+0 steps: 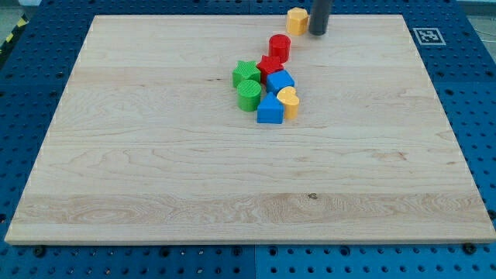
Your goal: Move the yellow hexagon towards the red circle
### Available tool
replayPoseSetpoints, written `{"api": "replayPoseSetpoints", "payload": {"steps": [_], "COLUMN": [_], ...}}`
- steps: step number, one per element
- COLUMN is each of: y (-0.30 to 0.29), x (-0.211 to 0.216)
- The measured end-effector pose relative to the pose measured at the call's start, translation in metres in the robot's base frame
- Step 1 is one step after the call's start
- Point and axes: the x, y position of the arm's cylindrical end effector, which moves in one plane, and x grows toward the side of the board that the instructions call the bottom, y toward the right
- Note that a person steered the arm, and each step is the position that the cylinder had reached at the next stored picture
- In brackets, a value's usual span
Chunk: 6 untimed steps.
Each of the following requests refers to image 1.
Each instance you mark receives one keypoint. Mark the yellow hexagon block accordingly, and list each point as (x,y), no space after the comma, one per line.
(297,21)

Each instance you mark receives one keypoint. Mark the black bolt left front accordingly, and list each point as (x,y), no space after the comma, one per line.
(39,251)

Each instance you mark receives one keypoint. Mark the black bolt right front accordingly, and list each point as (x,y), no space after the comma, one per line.
(469,248)

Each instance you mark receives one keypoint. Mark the blue house-shaped block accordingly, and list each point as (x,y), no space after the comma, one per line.
(270,110)

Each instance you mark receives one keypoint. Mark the blue cube block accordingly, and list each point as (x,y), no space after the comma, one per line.
(278,80)

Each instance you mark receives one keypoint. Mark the green star block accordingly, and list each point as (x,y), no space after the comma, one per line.
(245,70)

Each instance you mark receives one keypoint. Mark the yellow heart block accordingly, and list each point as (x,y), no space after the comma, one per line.
(287,96)

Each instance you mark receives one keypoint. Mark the red star block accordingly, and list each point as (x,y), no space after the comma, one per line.
(268,65)

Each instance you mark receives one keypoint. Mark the black bolt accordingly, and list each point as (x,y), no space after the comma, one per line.
(469,248)
(39,251)

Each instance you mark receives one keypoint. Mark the green cylinder block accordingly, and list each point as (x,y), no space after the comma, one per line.
(248,95)

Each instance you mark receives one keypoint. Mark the red cylinder block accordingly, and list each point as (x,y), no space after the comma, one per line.
(279,46)

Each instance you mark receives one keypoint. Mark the white fiducial marker tag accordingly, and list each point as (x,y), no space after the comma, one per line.
(429,36)

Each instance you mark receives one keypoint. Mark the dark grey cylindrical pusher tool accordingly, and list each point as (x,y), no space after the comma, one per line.
(319,17)

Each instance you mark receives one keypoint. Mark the light wooden board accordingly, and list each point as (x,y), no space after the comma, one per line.
(148,147)

